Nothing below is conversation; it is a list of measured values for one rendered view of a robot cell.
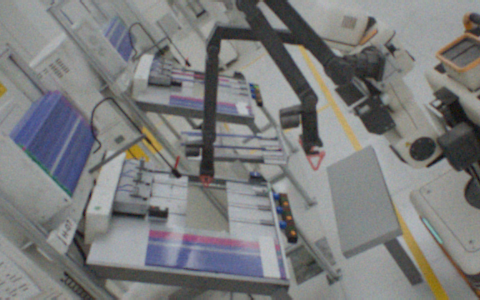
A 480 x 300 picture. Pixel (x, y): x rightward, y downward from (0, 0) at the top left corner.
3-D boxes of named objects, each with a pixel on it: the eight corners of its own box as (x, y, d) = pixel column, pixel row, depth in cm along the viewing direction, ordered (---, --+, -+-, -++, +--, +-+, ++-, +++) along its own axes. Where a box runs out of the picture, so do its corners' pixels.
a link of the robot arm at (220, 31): (207, 22, 196) (207, 17, 205) (205, 57, 202) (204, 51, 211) (322, 32, 202) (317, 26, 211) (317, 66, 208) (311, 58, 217)
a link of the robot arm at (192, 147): (213, 136, 218) (212, 127, 226) (186, 136, 217) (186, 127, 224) (212, 162, 223) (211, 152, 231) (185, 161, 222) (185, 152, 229)
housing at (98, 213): (123, 179, 239) (126, 152, 233) (105, 246, 196) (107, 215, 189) (105, 177, 238) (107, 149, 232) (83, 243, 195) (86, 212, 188)
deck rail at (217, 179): (266, 193, 249) (268, 182, 247) (267, 195, 248) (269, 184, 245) (115, 173, 240) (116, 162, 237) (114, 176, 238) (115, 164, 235)
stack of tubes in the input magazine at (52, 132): (98, 132, 226) (55, 85, 215) (72, 196, 181) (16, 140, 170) (76, 147, 229) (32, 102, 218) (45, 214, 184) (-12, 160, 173)
